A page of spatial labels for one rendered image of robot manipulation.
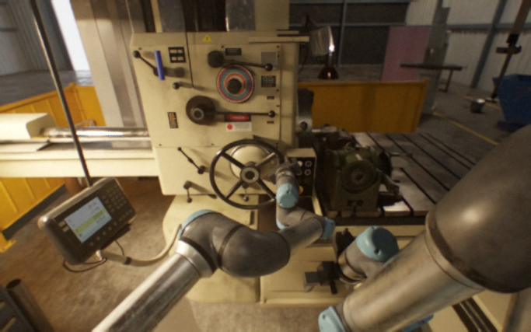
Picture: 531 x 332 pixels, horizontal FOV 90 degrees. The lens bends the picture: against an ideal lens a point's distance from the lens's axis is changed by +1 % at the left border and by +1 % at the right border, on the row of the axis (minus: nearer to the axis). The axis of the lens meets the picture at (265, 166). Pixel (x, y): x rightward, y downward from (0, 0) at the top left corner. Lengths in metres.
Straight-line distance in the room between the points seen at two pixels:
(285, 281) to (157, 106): 1.47
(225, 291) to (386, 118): 3.19
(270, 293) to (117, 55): 2.03
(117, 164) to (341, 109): 2.98
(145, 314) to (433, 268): 0.49
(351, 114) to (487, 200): 3.81
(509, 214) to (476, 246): 0.04
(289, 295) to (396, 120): 3.00
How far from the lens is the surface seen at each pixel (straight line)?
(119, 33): 2.17
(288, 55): 1.30
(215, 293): 2.26
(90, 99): 4.52
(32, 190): 3.95
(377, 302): 0.43
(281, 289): 2.18
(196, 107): 1.30
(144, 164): 1.94
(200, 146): 1.44
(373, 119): 4.18
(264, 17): 1.95
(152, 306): 0.61
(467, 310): 1.72
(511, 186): 0.28
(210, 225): 0.65
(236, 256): 0.60
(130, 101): 2.24
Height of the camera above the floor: 1.90
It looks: 27 degrees down
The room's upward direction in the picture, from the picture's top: 1 degrees counter-clockwise
